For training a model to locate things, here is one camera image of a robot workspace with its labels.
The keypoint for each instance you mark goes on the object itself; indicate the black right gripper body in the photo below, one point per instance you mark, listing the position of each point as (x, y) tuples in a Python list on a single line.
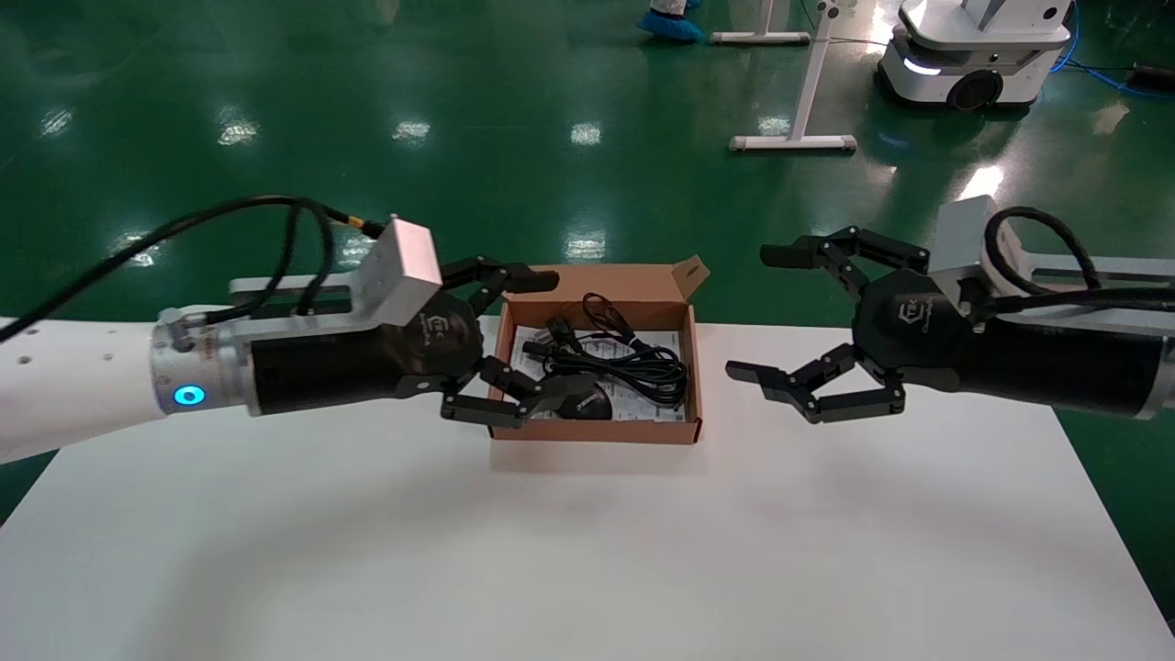
[(918, 326)]

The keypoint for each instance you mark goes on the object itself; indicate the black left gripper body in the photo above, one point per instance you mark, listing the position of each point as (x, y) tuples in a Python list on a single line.
[(441, 344)]

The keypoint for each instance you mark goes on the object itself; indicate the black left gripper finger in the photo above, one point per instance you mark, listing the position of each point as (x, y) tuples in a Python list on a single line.
[(523, 280), (514, 404)]

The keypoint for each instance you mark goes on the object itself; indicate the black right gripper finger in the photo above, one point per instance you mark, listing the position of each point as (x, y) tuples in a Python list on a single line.
[(799, 252), (858, 404)]

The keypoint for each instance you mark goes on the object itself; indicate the brown cardboard box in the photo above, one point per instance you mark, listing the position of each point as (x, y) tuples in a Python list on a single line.
[(606, 280)]

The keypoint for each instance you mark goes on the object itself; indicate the printed white paper sheet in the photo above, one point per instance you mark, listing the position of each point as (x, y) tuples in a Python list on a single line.
[(528, 341)]

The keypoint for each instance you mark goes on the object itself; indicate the white T-shaped stand leg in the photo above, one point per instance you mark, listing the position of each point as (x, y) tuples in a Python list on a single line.
[(803, 101)]

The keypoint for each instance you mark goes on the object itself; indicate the white stand foot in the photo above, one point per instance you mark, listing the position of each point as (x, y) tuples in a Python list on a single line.
[(757, 39)]

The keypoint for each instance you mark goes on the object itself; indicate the blue shoe cover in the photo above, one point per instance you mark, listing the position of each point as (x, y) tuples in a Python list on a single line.
[(670, 28)]

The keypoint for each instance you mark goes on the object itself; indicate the white wheeled mobile robot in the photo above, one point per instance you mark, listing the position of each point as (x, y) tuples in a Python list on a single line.
[(973, 46)]

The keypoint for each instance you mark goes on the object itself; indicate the black power adapter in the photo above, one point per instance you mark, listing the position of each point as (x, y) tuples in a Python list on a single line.
[(1152, 77)]

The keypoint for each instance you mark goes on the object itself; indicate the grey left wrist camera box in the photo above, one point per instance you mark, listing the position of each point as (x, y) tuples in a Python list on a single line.
[(404, 266)]

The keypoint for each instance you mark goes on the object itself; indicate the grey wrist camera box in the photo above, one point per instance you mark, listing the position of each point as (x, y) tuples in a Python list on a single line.
[(404, 266), (964, 234)]

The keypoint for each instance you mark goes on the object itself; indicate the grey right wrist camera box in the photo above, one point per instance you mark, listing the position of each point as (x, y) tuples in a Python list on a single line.
[(964, 234)]

